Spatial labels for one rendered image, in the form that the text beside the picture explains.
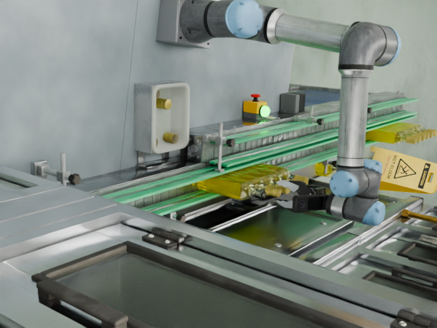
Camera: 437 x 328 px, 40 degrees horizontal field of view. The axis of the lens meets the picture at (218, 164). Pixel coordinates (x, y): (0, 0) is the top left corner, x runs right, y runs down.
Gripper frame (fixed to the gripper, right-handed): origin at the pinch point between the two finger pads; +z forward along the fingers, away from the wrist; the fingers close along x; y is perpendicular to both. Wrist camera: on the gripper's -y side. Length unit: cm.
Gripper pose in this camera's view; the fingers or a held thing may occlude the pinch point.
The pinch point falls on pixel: (277, 192)
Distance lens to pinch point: 197.3
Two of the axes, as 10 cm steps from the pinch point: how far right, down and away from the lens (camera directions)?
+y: 6.2, -0.8, 7.8
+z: -7.8, -1.7, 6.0
